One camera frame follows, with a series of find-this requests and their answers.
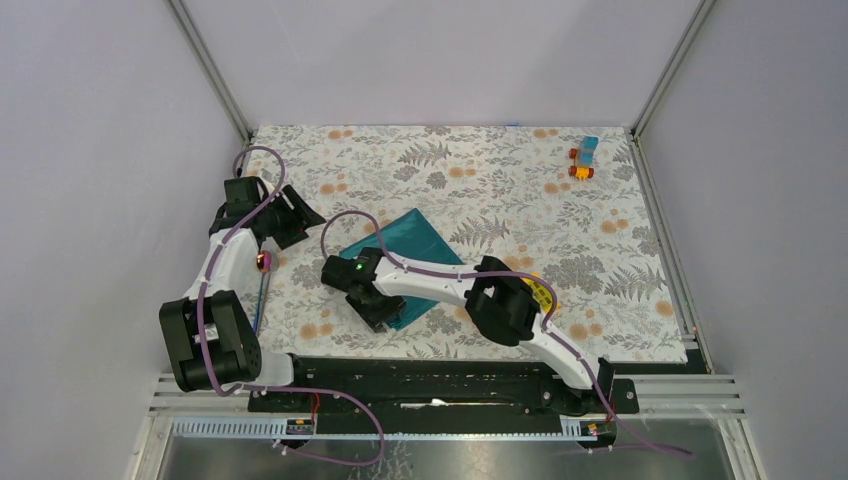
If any yellow green toy brick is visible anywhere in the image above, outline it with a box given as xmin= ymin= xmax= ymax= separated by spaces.
xmin=523 ymin=278 xmax=561 ymax=314

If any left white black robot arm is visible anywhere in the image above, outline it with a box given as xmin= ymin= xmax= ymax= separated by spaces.
xmin=158 ymin=176 xmax=325 ymax=392

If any slotted cable duct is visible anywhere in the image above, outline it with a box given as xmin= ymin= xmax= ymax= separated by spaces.
xmin=172 ymin=414 xmax=617 ymax=443

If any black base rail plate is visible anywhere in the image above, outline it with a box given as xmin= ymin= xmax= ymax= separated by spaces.
xmin=248 ymin=357 xmax=640 ymax=435

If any blue handled utensil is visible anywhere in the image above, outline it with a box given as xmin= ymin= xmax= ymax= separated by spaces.
xmin=252 ymin=272 xmax=270 ymax=333

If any blue orange toy car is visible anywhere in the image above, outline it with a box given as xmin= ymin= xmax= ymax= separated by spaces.
xmin=568 ymin=136 xmax=599 ymax=180

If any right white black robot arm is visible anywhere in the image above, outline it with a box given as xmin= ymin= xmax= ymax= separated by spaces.
xmin=321 ymin=247 xmax=615 ymax=416

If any teal cloth napkin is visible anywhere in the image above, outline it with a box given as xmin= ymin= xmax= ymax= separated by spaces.
xmin=338 ymin=209 xmax=463 ymax=330

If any floral patterned table mat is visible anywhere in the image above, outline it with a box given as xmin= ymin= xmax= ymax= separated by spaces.
xmin=246 ymin=125 xmax=686 ymax=363

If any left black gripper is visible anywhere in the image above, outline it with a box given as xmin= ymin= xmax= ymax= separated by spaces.
xmin=255 ymin=184 xmax=324 ymax=248

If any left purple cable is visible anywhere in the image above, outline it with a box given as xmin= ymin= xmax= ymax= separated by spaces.
xmin=195 ymin=145 xmax=386 ymax=468

